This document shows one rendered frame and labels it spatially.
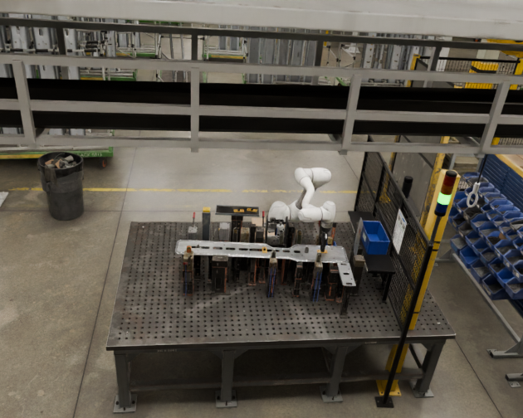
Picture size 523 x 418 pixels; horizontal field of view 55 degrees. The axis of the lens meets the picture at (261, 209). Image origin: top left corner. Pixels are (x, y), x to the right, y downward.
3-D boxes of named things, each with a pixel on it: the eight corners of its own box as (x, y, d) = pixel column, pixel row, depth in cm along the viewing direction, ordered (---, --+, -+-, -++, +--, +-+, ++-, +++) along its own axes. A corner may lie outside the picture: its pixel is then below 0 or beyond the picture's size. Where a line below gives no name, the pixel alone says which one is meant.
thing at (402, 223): (398, 256, 386) (407, 222, 370) (391, 240, 406) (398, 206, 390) (400, 256, 386) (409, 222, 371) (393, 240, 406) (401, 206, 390)
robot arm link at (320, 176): (282, 211, 496) (302, 209, 503) (286, 225, 488) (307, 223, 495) (308, 163, 433) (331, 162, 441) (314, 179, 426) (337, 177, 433)
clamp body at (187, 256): (181, 297, 395) (180, 260, 377) (183, 285, 408) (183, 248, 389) (194, 298, 395) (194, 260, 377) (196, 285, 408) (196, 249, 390)
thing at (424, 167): (423, 254, 597) (471, 88, 495) (413, 254, 595) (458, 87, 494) (386, 198, 711) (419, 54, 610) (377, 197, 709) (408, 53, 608)
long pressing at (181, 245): (173, 256, 392) (173, 255, 391) (177, 240, 411) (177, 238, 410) (349, 264, 400) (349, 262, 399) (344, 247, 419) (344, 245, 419)
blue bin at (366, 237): (367, 254, 406) (369, 240, 399) (358, 233, 432) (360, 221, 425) (387, 255, 407) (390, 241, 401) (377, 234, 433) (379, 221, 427)
